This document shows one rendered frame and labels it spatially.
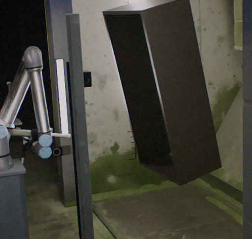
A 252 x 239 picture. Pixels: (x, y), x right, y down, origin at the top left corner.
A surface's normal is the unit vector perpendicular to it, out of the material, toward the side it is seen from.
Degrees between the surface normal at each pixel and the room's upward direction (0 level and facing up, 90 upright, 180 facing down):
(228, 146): 57
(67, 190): 90
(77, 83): 90
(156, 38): 90
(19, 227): 90
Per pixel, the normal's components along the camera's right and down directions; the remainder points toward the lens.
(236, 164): -0.81, -0.44
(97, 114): 0.35, 0.18
